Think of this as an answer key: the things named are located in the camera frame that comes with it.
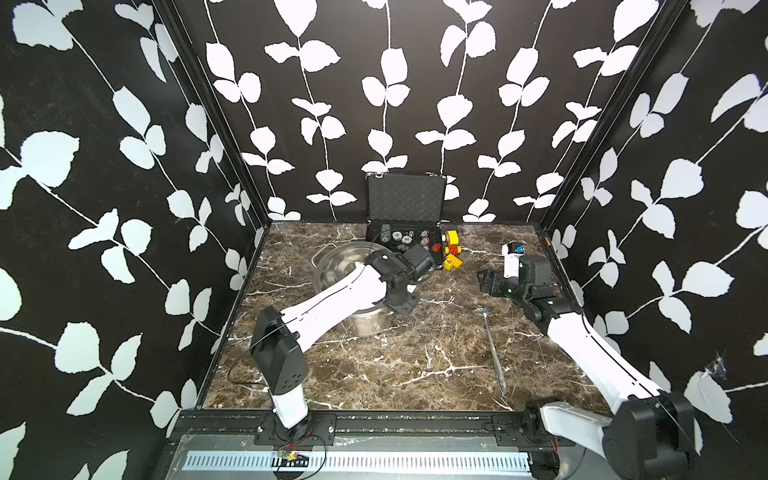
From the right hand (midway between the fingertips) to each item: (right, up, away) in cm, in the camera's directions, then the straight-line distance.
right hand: (486, 267), depth 84 cm
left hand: (-24, -9, -6) cm, 26 cm away
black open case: (-22, +21, +30) cm, 43 cm away
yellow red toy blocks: (-5, +5, +26) cm, 27 cm away
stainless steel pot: (-36, -17, +4) cm, 40 cm away
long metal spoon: (+1, -15, +9) cm, 17 cm away
